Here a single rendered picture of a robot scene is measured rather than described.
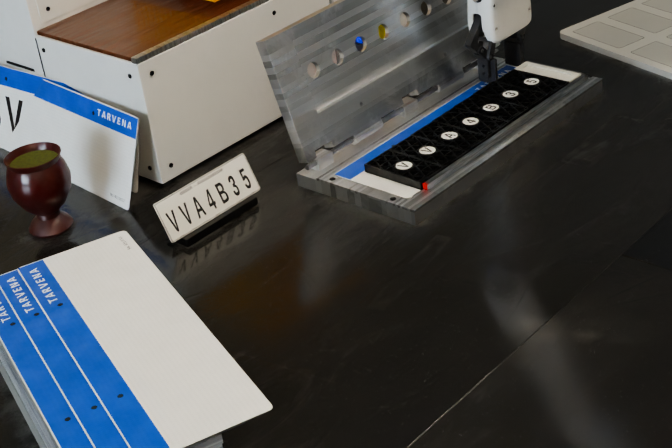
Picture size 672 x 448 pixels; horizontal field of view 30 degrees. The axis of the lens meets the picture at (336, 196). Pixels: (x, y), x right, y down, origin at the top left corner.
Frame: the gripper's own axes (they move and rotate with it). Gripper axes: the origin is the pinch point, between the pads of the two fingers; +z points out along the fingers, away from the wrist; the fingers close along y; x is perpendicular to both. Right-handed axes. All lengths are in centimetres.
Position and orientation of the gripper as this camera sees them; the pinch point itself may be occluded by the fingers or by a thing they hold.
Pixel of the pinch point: (501, 63)
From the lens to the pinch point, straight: 190.7
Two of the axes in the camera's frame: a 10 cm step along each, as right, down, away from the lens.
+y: 6.7, -4.3, 6.1
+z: 1.2, 8.7, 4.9
